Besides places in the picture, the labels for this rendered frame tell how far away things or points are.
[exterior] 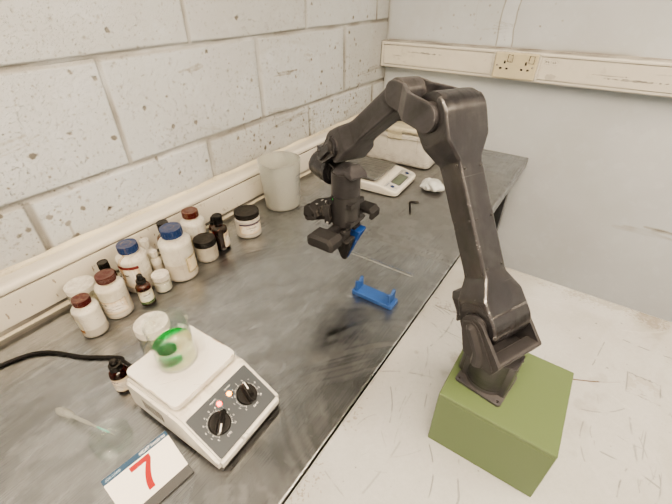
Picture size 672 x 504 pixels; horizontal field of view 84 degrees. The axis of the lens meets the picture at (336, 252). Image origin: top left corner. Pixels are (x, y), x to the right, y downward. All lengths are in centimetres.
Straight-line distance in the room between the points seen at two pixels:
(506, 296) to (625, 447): 34
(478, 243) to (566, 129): 125
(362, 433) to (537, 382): 27
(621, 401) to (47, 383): 98
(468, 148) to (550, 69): 115
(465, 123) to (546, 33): 120
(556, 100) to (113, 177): 146
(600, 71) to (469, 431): 129
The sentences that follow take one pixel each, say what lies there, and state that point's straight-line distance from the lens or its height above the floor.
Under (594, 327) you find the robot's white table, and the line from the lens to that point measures 94.
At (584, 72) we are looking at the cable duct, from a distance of 162.
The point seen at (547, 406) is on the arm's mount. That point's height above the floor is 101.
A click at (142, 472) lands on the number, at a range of 65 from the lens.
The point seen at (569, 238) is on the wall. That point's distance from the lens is 186.
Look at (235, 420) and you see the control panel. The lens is 63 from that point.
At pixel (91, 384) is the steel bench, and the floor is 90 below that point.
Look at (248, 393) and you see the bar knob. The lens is 62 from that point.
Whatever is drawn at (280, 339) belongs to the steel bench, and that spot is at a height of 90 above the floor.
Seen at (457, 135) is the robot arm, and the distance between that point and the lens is 48.
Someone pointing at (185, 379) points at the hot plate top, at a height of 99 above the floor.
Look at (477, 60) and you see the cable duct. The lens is 167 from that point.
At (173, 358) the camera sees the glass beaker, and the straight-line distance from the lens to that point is 61.
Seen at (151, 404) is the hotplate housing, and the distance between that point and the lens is 66.
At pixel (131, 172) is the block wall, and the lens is 102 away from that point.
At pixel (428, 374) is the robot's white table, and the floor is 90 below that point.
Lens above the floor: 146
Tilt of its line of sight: 35 degrees down
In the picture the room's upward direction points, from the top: straight up
